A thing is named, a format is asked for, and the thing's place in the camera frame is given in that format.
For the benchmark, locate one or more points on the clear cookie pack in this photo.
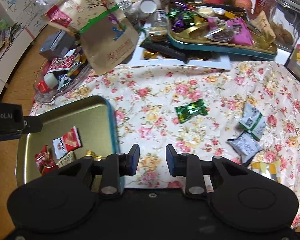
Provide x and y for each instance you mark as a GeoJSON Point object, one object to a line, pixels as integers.
{"type": "Point", "coordinates": [157, 35]}

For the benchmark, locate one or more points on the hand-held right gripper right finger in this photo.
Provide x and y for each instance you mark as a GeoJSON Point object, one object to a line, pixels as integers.
{"type": "Point", "coordinates": [171, 158]}

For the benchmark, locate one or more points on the grey cardboard box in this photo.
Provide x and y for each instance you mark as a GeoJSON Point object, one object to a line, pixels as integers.
{"type": "Point", "coordinates": [56, 45]}

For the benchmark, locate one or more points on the brown paper snack packet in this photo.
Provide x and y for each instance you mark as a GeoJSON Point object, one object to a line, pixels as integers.
{"type": "Point", "coordinates": [263, 27]}

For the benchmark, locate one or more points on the yellow silver candy wrapper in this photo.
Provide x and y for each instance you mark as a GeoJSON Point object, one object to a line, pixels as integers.
{"type": "Point", "coordinates": [271, 168]}

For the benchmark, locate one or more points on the pink snack packet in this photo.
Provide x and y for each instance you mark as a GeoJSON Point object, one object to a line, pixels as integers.
{"type": "Point", "coordinates": [240, 36]}

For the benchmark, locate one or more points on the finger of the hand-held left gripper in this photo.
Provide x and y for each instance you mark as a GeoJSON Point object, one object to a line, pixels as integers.
{"type": "Point", "coordinates": [33, 124]}

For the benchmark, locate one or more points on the large red candy packet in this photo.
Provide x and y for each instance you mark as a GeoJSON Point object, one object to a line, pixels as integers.
{"type": "Point", "coordinates": [43, 158]}

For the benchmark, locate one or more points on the clear glass plate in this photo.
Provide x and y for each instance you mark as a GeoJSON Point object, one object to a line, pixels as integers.
{"type": "Point", "coordinates": [60, 92]}

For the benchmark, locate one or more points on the clear dark dried-fruit packet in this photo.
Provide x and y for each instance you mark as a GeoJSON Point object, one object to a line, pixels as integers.
{"type": "Point", "coordinates": [220, 33]}

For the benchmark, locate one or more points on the large clear jar with nuts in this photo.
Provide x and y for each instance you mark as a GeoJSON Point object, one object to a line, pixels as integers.
{"type": "Point", "coordinates": [287, 17]}

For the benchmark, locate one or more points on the gold tin tray with snacks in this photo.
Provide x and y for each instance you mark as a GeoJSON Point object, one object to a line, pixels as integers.
{"type": "Point", "coordinates": [202, 47]}

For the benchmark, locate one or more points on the small gold candy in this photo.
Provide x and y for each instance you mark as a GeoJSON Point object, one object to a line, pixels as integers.
{"type": "Point", "coordinates": [90, 153]}

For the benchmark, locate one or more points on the clear glass jar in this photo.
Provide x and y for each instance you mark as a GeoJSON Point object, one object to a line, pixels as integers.
{"type": "Point", "coordinates": [125, 3]}

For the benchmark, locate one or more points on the white bottle with red cap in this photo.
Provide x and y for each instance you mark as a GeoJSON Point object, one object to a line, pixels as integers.
{"type": "Point", "coordinates": [50, 78]}

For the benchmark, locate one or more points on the purple foil candy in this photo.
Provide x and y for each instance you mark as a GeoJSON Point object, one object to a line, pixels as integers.
{"type": "Point", "coordinates": [178, 22]}

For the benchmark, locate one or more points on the white lidded jar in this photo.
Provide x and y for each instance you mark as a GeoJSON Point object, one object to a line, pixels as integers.
{"type": "Point", "coordinates": [148, 6]}

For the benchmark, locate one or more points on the white low cabinet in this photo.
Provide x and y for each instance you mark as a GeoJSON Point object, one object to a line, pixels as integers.
{"type": "Point", "coordinates": [7, 65]}

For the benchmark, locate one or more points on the white green snack packet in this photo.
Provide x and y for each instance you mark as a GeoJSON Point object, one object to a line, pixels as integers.
{"type": "Point", "coordinates": [252, 121]}

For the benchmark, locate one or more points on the white rectangular plate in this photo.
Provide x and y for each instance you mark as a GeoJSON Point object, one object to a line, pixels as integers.
{"type": "Point", "coordinates": [215, 63]}

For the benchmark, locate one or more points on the red white snack packet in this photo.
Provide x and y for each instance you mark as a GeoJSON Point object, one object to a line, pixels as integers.
{"type": "Point", "coordinates": [65, 141]}

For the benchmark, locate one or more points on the white black-text snack packet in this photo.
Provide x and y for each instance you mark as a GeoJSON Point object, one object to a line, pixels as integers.
{"type": "Point", "coordinates": [245, 146]}

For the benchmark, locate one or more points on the black snack bar packet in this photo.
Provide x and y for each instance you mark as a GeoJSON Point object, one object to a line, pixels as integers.
{"type": "Point", "coordinates": [165, 50]}

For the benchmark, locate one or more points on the brown tree-print paper bag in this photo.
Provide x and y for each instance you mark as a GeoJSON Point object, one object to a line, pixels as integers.
{"type": "Point", "coordinates": [105, 42]}

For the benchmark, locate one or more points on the green foil candy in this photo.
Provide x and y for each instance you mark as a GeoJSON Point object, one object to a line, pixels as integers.
{"type": "Point", "coordinates": [190, 110]}

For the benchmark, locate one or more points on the clear plastic cookie jar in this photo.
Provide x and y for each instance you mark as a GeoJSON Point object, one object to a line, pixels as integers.
{"type": "Point", "coordinates": [158, 17]}

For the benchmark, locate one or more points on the gold patterned snack packet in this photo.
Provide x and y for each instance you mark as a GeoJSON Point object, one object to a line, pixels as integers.
{"type": "Point", "coordinates": [66, 158]}

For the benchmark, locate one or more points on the floral tablecloth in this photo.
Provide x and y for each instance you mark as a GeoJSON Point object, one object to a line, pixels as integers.
{"type": "Point", "coordinates": [160, 90]}

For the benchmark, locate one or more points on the red patterned snack packet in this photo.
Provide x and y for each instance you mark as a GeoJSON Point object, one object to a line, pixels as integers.
{"type": "Point", "coordinates": [60, 63]}

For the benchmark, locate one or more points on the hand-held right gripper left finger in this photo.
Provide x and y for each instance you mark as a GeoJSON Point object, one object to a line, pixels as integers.
{"type": "Point", "coordinates": [134, 160]}

